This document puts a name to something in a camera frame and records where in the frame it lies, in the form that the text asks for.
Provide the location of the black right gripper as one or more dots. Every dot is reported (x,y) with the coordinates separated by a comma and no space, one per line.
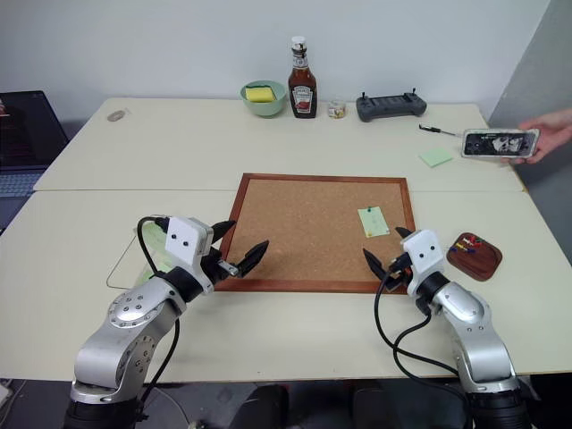
(399,272)

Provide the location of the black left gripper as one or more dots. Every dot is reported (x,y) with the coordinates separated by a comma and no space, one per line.
(213,266)

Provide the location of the smartphone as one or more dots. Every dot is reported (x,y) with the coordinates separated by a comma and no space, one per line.
(498,143)

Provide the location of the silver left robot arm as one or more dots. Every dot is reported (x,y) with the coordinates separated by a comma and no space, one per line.
(129,330)

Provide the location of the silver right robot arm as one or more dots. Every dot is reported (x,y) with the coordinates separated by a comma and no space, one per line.
(478,339)

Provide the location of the green paper note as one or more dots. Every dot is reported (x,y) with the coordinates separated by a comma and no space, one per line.
(373,222)

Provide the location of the wood-framed cork board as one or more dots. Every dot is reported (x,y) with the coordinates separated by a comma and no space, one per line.
(308,228)

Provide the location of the green sticky note pad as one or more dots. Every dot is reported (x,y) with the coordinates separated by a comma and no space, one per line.
(435,158)

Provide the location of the person's bare hand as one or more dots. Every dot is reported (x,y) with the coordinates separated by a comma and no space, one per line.
(556,132)

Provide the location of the pale green paper sheet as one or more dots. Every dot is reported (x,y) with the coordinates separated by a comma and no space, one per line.
(154,243)

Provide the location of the dark wooden tray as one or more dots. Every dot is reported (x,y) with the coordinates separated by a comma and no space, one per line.
(485,263)

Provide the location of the clear plastic tray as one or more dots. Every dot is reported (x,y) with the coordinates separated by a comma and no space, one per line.
(123,263)

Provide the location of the small black screwdriver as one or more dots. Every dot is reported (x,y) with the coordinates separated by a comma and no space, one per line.
(435,129)

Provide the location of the light green bowl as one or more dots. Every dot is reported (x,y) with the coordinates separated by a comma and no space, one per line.
(263,108)

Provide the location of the gray handheld controller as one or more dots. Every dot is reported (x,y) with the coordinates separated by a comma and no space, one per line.
(391,107)

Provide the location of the small clear jar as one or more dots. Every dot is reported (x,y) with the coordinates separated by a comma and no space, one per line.
(336,110)

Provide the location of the yellow sponge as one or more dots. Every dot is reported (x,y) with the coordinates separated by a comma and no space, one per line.
(260,93)

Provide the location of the ketchup bottle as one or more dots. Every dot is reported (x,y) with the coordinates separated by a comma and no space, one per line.
(303,89)

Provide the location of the dark laptop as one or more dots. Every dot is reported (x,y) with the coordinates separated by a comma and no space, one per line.
(27,129)

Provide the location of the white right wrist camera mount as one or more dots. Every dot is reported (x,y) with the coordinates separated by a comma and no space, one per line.
(424,257)

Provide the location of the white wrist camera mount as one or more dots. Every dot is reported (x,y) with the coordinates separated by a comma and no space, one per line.
(424,257)
(183,243)

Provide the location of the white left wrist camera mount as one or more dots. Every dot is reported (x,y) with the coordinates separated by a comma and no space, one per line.
(183,243)

